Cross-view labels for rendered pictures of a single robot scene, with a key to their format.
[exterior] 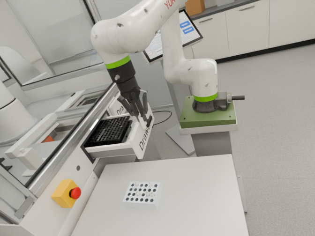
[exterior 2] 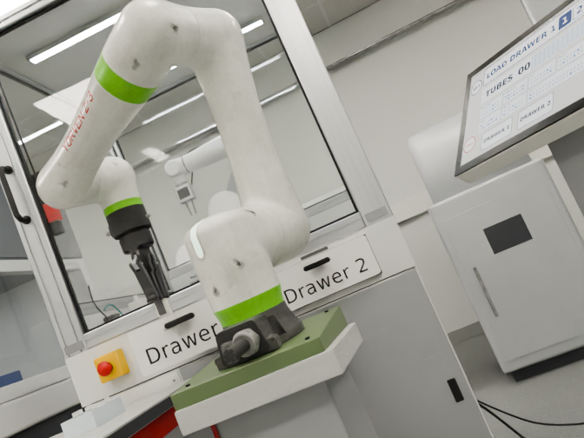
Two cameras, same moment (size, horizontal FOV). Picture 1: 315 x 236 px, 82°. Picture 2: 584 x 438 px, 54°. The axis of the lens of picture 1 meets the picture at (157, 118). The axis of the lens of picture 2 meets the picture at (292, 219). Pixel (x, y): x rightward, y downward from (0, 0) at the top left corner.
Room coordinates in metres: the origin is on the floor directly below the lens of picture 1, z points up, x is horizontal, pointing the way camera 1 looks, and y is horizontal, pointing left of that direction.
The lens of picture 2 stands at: (0.70, -1.30, 0.86)
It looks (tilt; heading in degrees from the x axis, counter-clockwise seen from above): 7 degrees up; 76
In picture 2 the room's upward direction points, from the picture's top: 23 degrees counter-clockwise
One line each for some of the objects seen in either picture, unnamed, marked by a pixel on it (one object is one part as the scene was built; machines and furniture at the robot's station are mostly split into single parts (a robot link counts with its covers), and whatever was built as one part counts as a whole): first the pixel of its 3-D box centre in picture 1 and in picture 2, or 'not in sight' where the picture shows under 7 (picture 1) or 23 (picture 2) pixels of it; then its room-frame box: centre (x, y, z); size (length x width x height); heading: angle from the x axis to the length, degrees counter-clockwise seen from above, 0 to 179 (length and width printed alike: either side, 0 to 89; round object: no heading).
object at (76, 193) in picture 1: (75, 193); (105, 368); (0.47, 0.36, 0.88); 0.04 x 0.03 x 0.04; 159
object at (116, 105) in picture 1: (121, 102); (323, 275); (1.09, 0.18, 0.87); 0.29 x 0.02 x 0.11; 159
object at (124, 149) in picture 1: (106, 135); not in sight; (0.79, 0.27, 0.86); 0.40 x 0.26 x 0.06; 69
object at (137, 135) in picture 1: (143, 128); (190, 331); (0.71, 0.08, 0.87); 0.29 x 0.02 x 0.11; 159
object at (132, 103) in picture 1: (132, 104); (153, 278); (0.68, 0.07, 1.02); 0.04 x 0.01 x 0.11; 159
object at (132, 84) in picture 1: (129, 89); (141, 252); (0.68, 0.06, 1.09); 0.08 x 0.07 x 0.09; 69
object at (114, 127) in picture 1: (107, 134); not in sight; (0.79, 0.26, 0.87); 0.22 x 0.18 x 0.06; 69
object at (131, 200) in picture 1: (143, 195); (94, 417); (0.44, 0.15, 0.78); 0.12 x 0.08 x 0.04; 65
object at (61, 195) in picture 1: (67, 193); (111, 366); (0.48, 0.39, 0.88); 0.07 x 0.05 x 0.07; 159
